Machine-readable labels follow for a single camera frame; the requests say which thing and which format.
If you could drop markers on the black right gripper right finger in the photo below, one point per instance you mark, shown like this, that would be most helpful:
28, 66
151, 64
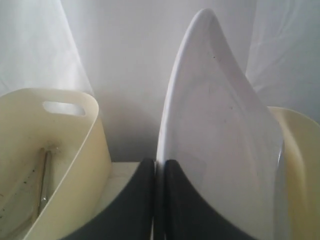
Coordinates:
187, 216

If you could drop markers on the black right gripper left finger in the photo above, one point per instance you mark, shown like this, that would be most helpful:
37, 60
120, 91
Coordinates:
130, 215

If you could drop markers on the steel table knife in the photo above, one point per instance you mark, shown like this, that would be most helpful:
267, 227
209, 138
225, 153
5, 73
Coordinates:
43, 196

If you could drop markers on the white square plate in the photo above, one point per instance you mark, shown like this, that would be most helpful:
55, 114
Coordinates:
213, 123

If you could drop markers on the wooden chopstick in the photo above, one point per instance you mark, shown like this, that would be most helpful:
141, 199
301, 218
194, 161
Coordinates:
38, 186

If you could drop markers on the cream bin with triangle mark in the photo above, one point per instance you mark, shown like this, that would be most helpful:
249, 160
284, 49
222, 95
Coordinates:
68, 124

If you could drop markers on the cream bin with square mark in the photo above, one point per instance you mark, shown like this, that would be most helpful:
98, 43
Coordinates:
302, 172

